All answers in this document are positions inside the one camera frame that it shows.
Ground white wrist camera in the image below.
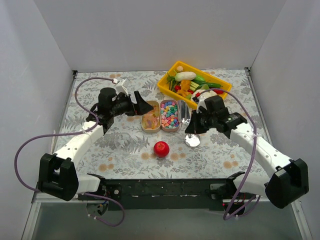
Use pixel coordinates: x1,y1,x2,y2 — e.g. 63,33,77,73
194,95,207,114
115,79,129,96

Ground beige tray gummy candies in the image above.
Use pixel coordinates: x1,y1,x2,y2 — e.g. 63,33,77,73
141,100,161,134

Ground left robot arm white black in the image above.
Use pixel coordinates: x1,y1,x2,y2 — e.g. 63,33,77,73
37,87,153,201

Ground purple cable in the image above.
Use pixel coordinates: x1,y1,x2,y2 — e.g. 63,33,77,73
14,77,125,227
197,88,261,221

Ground silver jar lid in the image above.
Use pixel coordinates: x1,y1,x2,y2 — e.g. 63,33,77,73
184,134,201,148

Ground metal scoop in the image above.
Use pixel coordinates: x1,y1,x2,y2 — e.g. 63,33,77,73
177,100,191,126

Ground pink tray colourful candies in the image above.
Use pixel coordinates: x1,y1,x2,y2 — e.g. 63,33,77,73
160,99,180,132

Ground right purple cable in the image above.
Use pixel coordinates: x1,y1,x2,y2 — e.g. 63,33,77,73
197,88,261,221

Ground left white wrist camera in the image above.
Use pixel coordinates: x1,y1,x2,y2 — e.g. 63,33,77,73
115,79,129,96

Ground aluminium rail frame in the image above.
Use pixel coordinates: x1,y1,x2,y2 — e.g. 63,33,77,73
21,66,313,240

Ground red chili pepper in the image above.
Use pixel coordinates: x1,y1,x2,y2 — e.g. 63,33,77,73
213,89,224,95

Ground clear glass jar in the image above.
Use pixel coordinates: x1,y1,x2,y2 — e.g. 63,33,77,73
114,132,134,156

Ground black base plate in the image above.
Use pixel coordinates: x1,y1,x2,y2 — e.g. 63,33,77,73
77,171,256,211

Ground small beige mushroom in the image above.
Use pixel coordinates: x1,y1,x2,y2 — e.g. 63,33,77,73
176,66,183,72

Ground red apple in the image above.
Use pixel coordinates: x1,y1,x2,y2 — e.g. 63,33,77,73
153,141,170,158

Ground white cauliflower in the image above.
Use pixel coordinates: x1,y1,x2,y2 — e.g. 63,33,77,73
190,89,217,102

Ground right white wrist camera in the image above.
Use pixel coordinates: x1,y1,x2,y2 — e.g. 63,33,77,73
194,95,207,114

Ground orange yellow pepper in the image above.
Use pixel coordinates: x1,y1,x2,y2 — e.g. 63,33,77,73
176,80,191,98

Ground white eggplant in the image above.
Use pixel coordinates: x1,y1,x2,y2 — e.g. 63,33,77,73
174,71,197,82

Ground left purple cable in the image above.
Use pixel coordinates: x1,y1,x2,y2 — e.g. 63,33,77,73
14,77,125,227

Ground green cucumber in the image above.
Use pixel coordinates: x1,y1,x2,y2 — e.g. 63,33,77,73
192,79,222,88

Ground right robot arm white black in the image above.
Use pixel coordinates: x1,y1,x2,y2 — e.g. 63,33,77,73
185,93,309,209

